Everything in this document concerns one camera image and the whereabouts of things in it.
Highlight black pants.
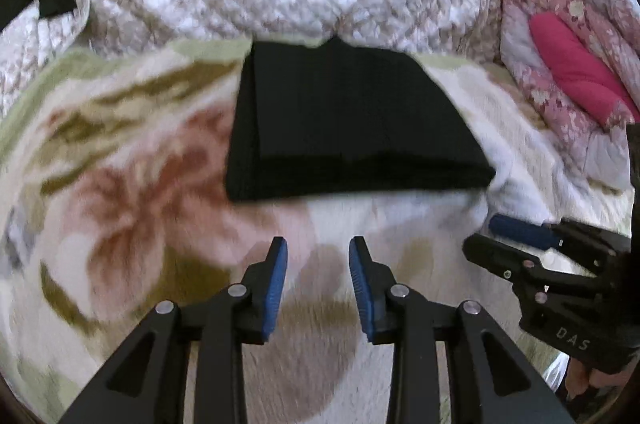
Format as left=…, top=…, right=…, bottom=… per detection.
left=225, top=35, right=497, bottom=204

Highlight pink pillow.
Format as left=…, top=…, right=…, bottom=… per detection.
left=530, top=13, right=640, bottom=126

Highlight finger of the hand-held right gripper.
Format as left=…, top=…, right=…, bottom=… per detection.
left=489, top=213, right=632, bottom=262
left=462, top=231, right=551, bottom=291

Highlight person's right hand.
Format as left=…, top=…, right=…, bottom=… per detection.
left=566, top=354, right=628, bottom=399

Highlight pink floral comforter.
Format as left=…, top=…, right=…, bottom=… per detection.
left=500, top=0, right=640, bottom=191

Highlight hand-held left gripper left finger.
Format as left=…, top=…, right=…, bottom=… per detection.
left=59, top=236, right=289, bottom=424

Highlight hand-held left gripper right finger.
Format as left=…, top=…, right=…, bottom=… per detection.
left=348, top=235, right=577, bottom=424

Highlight floral fleece blanket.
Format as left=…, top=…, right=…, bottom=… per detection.
left=0, top=35, right=640, bottom=424

